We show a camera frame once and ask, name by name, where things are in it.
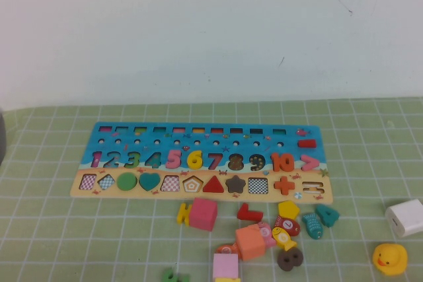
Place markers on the yellow number six piece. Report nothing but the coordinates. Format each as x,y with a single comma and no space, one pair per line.
189,160

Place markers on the pink number five piece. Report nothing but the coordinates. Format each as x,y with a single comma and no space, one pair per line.
173,152

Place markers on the red triangle piece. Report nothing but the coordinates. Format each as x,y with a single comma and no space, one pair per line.
213,187

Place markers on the orange number ten piece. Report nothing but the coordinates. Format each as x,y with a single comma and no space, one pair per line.
275,163

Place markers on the teal heart piece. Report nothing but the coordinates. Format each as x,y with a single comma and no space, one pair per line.
149,181

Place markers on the orange plus sign piece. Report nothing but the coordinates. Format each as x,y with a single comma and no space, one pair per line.
284,185

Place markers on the yellow equals sign piece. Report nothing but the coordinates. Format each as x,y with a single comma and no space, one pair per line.
181,216

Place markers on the red minus sign piece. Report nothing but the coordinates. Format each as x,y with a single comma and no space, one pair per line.
307,143

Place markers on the red number seven piece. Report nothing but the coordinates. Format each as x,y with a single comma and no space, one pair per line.
248,216

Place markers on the green circle piece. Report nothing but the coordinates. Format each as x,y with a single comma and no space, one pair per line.
126,182

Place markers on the pink greater-than sign piece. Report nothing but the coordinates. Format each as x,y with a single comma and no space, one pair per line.
314,162

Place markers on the yellow pentagon piece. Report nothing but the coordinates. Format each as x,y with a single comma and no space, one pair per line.
288,210

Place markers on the colourful wooden number puzzle board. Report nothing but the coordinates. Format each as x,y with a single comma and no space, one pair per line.
82,150

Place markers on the brown number eight piece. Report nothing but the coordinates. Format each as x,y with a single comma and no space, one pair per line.
279,259

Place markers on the teal number four piece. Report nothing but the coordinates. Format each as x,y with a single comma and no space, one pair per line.
330,217

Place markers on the green number piece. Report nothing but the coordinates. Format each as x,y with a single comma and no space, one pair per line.
169,275

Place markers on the magenta wooden cube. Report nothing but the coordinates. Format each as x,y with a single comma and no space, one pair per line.
202,216

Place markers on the pink wooden fish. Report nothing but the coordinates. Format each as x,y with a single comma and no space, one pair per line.
264,230

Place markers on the orange wooden cube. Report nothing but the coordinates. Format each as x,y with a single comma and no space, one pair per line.
250,242

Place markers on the orange wooden fish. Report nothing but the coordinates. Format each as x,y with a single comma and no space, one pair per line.
226,249

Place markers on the red wooden fish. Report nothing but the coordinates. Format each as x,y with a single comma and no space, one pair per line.
289,226

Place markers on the yellow wooden fish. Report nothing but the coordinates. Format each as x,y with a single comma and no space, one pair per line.
283,237

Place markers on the light pink wooden cube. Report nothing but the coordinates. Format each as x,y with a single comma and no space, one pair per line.
225,265

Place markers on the teal wooden fish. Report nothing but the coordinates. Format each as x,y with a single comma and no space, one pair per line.
312,226

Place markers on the yellow wooden block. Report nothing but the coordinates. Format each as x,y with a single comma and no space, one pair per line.
228,280

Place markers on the green checked tablecloth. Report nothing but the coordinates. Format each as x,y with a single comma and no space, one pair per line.
66,229

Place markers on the white charger block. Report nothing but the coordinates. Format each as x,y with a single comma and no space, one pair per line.
404,217

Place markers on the yellow rubber duck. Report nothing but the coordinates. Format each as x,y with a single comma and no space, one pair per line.
390,257

